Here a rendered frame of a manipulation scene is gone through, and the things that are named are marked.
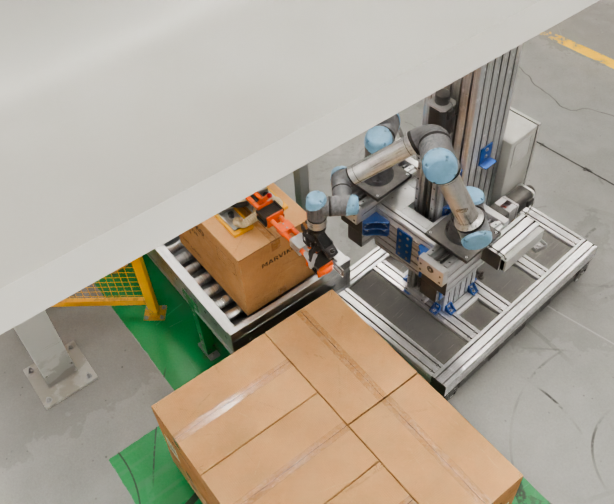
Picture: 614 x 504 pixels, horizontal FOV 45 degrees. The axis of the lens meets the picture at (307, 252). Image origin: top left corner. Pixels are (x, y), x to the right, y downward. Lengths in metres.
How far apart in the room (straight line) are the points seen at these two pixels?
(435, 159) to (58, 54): 2.38
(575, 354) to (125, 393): 2.36
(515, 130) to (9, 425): 2.84
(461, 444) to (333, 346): 0.70
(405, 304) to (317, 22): 3.72
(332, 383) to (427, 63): 3.08
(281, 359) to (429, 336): 0.86
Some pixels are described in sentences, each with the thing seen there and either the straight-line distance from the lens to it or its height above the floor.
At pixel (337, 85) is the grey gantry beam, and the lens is 0.16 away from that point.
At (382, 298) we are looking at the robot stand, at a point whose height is 0.21.
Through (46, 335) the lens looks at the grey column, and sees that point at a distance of 3.82.
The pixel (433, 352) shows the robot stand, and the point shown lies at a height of 0.21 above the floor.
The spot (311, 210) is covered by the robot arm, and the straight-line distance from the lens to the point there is 2.67.
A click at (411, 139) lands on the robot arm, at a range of 2.67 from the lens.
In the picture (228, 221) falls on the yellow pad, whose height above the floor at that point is 0.97.
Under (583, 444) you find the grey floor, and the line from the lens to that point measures 3.87.
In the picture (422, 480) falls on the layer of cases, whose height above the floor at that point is 0.54.
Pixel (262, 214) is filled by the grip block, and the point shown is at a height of 1.10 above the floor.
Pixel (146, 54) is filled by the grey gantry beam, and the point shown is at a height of 3.23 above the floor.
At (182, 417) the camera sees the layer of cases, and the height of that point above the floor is 0.54.
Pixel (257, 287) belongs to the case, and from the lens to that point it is 3.33.
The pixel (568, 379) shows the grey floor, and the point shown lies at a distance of 4.03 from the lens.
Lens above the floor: 3.32
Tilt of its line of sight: 49 degrees down
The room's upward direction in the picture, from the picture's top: 4 degrees counter-clockwise
